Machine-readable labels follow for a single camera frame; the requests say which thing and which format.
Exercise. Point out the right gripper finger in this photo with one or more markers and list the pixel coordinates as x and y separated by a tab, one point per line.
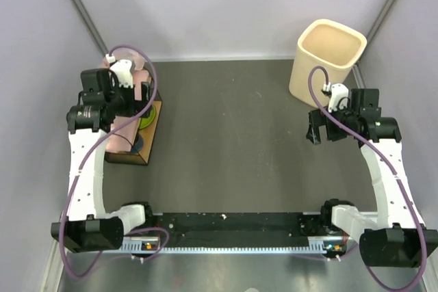
313	134
333	132

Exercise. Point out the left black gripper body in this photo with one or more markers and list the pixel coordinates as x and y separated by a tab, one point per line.
122	99

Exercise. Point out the cream plastic trash bin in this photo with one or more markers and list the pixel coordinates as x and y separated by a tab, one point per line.
334	46

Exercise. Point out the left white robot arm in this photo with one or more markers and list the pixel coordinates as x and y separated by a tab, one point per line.
107	111

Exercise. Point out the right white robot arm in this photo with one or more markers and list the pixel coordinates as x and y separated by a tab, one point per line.
398	237

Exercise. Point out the pink folded bag stack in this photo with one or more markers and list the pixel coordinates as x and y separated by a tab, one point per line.
121	141

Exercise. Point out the green roll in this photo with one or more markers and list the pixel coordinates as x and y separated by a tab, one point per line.
147	121

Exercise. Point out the blue roll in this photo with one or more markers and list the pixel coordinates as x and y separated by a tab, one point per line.
138	144

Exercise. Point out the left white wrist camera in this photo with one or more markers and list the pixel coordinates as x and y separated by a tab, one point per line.
123	69

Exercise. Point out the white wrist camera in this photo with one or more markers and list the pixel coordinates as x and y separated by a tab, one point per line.
123	69
338	95

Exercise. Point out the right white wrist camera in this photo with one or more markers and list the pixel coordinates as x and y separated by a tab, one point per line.
338	95

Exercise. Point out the black wire frame box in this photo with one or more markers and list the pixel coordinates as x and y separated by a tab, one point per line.
148	134

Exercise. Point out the grey slotted cable duct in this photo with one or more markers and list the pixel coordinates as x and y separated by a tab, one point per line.
139	246

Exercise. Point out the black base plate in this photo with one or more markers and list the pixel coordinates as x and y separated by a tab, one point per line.
296	224

